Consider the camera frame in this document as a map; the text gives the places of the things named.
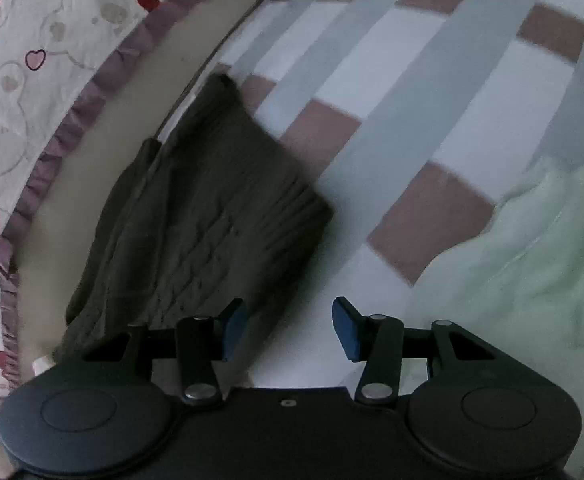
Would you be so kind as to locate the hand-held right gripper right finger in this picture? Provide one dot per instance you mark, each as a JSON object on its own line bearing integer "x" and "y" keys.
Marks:
{"x": 344, "y": 330}

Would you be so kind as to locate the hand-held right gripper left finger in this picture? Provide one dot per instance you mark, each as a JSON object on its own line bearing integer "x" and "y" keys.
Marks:
{"x": 236, "y": 327}

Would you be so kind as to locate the dark brown knitted sweater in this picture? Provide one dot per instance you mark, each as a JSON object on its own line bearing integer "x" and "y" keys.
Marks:
{"x": 197, "y": 210}

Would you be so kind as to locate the light green garment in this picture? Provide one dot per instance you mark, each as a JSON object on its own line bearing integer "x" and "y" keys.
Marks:
{"x": 522, "y": 270}

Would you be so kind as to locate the white printed quilt purple ruffle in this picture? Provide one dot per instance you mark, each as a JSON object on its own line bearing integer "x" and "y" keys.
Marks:
{"x": 32, "y": 85}

